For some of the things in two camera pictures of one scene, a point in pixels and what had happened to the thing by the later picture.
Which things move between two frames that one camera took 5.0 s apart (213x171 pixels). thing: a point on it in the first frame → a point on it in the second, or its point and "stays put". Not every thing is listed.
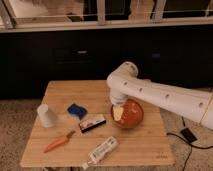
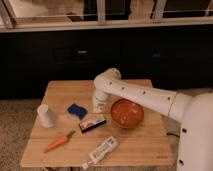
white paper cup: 45,118 stays put
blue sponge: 76,110 stays put
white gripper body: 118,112 → 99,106
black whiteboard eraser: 92,123 stays put
